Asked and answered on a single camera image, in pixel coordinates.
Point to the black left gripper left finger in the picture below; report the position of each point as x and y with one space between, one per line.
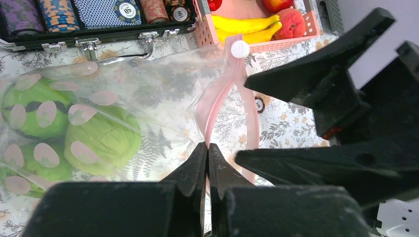
172 207

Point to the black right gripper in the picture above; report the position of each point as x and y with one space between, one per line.
379 156

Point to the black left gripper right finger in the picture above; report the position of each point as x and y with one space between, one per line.
241 209

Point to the clear pink-dotted zip bag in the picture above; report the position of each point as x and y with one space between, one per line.
176 100

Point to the pale green cabbage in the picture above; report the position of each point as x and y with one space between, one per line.
101 140

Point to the green round vegetable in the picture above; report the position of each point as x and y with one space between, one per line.
32 168

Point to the green striped watermelon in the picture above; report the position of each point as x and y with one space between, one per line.
45 109

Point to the red bell pepper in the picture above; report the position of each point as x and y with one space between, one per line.
214 4

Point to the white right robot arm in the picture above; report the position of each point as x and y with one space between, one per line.
397 219

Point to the grey studded baseplate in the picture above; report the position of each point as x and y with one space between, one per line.
334 16

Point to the orange peach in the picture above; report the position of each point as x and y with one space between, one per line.
293 24

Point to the red apple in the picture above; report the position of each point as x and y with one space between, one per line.
274 6

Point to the pink plastic basket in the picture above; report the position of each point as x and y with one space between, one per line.
249 9

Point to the black poker chip case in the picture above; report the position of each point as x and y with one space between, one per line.
53 26

